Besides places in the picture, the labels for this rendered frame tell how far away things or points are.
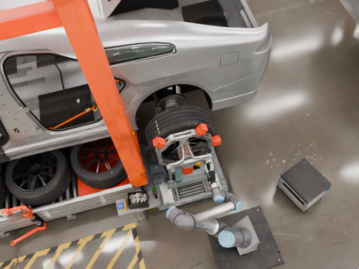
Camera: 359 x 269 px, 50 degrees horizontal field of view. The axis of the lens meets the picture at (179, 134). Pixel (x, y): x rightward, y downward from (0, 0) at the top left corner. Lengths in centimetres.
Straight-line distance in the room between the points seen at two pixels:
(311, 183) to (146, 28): 228
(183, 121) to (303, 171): 147
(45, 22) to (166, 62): 135
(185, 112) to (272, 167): 149
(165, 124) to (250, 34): 109
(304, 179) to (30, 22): 303
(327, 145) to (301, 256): 139
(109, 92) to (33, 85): 196
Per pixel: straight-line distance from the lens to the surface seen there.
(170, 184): 432
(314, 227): 440
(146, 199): 384
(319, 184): 422
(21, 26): 232
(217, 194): 348
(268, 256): 391
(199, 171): 428
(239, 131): 482
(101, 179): 410
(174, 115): 352
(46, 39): 331
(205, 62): 346
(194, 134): 347
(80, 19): 225
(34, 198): 428
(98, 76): 256
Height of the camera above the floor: 404
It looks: 57 degrees down
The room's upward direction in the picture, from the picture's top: 8 degrees counter-clockwise
